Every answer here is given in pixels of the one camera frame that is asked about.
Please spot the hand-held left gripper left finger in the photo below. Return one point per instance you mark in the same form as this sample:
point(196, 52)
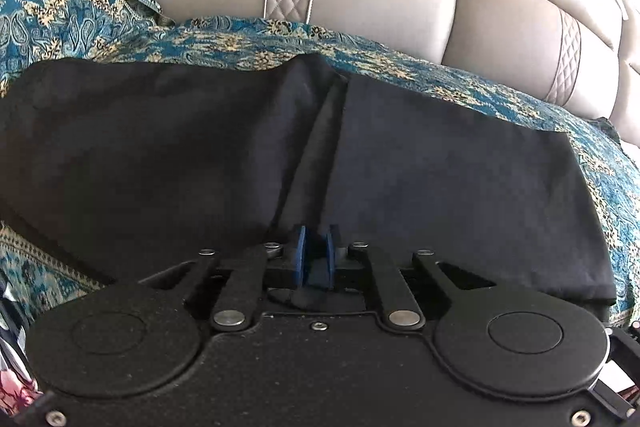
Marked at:
point(299, 254)

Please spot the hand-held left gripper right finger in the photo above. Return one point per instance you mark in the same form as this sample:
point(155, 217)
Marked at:
point(330, 257)

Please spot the black pants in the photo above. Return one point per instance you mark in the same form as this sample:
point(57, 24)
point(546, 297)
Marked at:
point(200, 157)

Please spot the floral cloth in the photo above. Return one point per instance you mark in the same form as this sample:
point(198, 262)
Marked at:
point(12, 357)

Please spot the teal paisley blanket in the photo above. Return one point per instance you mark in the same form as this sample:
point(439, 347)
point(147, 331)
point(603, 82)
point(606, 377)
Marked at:
point(75, 17)

